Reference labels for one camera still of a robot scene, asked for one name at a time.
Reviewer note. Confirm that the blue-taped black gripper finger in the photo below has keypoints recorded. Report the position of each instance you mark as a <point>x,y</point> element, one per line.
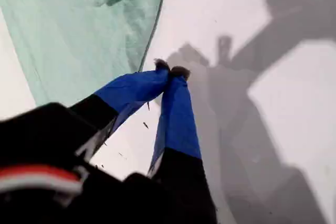
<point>126,93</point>
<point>178,127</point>

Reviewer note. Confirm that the pale green T-shirt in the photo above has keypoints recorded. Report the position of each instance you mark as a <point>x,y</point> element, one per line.
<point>86,32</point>

